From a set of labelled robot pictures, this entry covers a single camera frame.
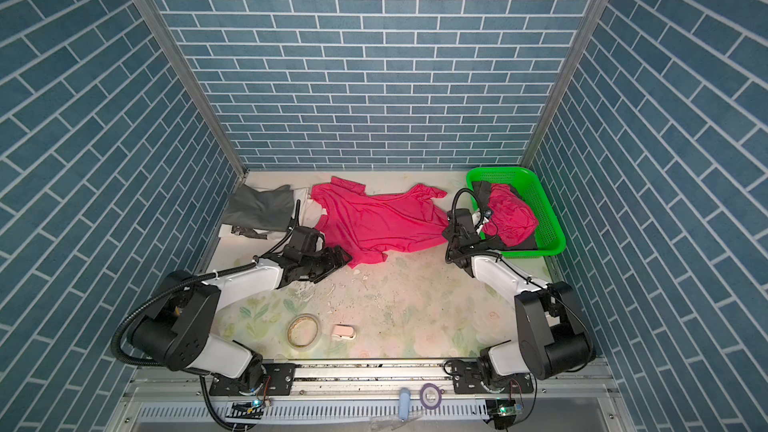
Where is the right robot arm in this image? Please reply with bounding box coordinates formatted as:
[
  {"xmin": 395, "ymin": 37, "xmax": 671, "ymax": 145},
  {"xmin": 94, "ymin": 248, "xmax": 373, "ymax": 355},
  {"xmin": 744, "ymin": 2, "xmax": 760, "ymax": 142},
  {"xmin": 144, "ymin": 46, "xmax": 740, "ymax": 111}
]
[{"xmin": 443, "ymin": 208, "xmax": 596, "ymax": 389}]

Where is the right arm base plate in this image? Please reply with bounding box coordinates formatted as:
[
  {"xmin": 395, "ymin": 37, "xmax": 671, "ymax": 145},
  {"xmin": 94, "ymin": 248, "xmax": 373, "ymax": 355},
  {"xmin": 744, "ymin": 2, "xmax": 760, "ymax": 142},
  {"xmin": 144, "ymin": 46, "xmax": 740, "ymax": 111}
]
[{"xmin": 442, "ymin": 359, "xmax": 534, "ymax": 395}]

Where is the left black corrugated cable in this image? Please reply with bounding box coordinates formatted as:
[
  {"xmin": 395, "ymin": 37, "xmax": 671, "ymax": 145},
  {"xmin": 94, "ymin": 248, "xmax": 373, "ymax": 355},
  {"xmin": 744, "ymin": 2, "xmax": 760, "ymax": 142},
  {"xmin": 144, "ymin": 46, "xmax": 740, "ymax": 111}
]
[{"xmin": 110, "ymin": 199, "xmax": 302, "ymax": 432}]

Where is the purple tape ring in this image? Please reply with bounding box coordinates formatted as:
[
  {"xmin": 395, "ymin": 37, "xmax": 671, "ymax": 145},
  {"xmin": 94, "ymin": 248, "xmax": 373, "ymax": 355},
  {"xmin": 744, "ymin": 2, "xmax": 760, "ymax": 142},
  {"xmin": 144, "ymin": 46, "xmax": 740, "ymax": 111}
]
[{"xmin": 419, "ymin": 383, "xmax": 444, "ymax": 410}]

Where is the circuit board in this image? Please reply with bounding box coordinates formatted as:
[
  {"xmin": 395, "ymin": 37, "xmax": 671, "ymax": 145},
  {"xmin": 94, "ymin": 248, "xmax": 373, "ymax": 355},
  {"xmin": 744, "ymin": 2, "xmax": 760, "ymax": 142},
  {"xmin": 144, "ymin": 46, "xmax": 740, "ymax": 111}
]
[
  {"xmin": 484, "ymin": 399, "xmax": 520, "ymax": 431},
  {"xmin": 226, "ymin": 399, "xmax": 266, "ymax": 421}
]

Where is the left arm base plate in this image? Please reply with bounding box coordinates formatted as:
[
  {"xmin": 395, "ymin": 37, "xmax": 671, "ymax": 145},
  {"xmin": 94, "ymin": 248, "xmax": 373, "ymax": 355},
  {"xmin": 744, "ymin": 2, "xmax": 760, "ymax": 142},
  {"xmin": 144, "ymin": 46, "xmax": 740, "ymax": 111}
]
[{"xmin": 208, "ymin": 363, "xmax": 297, "ymax": 397}]

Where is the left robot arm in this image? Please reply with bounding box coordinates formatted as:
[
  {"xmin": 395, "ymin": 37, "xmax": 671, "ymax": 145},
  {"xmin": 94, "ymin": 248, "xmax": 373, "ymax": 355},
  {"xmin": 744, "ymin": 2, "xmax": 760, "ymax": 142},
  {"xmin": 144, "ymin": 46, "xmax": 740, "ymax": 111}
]
[{"xmin": 111, "ymin": 226, "xmax": 352, "ymax": 391}]

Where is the left circuit board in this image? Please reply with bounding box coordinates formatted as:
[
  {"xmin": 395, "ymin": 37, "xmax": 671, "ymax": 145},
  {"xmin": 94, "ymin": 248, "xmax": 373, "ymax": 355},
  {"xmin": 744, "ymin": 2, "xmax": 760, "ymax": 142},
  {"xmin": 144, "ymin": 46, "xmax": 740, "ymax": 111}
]
[{"xmin": 226, "ymin": 399, "xmax": 266, "ymax": 421}]

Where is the magenta t shirt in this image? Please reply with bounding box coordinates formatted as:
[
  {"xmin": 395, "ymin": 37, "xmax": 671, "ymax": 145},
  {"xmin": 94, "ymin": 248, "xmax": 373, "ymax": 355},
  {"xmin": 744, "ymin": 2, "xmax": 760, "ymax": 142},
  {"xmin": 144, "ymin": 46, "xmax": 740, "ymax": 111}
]
[
  {"xmin": 311, "ymin": 177, "xmax": 449, "ymax": 267},
  {"xmin": 482, "ymin": 183, "xmax": 540, "ymax": 248}
]

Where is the folded grey t shirt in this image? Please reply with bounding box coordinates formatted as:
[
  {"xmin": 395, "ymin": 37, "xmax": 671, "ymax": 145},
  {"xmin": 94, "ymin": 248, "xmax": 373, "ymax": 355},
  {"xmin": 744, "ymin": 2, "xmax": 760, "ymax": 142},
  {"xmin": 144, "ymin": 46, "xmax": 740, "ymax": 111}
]
[{"xmin": 222, "ymin": 184, "xmax": 295, "ymax": 231}]

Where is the dark grey shirt in basket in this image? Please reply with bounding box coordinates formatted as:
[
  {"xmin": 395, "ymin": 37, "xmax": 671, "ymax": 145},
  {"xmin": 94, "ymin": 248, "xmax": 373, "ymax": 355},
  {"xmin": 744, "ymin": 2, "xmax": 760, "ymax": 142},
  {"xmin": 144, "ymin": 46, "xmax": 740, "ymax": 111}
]
[{"xmin": 471, "ymin": 179, "xmax": 539, "ymax": 252}]

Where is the blue white small bottle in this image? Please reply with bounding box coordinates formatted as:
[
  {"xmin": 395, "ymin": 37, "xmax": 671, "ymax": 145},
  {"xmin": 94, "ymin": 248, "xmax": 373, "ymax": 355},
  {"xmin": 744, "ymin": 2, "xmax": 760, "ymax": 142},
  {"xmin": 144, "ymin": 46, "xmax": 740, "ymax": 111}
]
[{"xmin": 397, "ymin": 388, "xmax": 411, "ymax": 422}]

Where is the green plastic basket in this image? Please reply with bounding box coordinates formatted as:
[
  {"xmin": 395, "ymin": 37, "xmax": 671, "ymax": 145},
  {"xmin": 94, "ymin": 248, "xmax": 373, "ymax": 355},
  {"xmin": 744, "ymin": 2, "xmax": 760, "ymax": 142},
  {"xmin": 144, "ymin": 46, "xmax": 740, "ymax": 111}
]
[{"xmin": 466, "ymin": 166, "xmax": 566, "ymax": 258}]

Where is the pink eraser block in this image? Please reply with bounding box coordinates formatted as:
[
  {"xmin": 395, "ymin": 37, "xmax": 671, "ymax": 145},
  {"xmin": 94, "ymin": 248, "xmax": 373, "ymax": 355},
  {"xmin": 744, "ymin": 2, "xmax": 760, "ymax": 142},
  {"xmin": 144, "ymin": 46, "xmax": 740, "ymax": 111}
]
[{"xmin": 331, "ymin": 324, "xmax": 356, "ymax": 340}]

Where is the right circuit board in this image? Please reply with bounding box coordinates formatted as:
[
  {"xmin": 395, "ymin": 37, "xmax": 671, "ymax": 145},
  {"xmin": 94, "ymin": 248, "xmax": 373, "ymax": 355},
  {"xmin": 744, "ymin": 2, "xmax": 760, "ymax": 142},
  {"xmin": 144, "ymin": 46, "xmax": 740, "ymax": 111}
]
[{"xmin": 484, "ymin": 399, "xmax": 520, "ymax": 431}]

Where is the aluminium rail frame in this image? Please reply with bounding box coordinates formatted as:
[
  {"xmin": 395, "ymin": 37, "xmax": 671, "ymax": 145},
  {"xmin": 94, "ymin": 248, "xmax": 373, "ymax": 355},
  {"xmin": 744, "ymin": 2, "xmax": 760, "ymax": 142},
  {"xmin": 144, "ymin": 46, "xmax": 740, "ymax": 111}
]
[{"xmin": 104, "ymin": 357, "xmax": 637, "ymax": 432}]

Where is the tape roll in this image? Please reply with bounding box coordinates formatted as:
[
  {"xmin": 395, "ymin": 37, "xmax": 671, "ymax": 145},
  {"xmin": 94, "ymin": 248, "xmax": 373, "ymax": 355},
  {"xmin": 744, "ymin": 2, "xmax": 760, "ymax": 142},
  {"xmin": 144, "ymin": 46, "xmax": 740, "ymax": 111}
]
[{"xmin": 286, "ymin": 314, "xmax": 321, "ymax": 350}]

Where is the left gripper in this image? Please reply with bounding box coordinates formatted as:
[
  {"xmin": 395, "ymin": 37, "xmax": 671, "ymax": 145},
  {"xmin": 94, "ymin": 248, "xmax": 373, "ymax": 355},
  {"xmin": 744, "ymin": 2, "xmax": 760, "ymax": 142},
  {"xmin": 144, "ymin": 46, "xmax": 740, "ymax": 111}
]
[{"xmin": 299, "ymin": 242, "xmax": 354, "ymax": 282}]

